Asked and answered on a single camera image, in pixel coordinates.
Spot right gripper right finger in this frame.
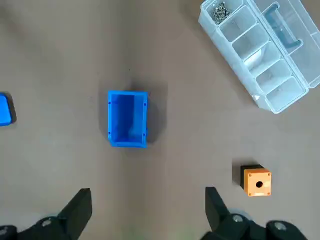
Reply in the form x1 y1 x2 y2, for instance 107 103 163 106
199 186 311 240

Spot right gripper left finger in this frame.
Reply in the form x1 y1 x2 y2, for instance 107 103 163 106
0 187 93 240

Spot small blue parts tray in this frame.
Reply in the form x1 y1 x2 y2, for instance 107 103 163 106
0 92 17 127

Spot orange push-button box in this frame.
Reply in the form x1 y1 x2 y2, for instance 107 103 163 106
239 164 273 198

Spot blue storage box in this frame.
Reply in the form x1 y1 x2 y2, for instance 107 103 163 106
107 89 150 149

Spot small white packet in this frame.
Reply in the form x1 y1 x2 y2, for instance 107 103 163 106
243 48 266 69

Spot clear plastic organizer case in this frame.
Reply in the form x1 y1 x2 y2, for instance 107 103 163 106
197 0 320 115

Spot heap of small screws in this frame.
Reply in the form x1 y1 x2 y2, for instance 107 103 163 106
210 1 233 25

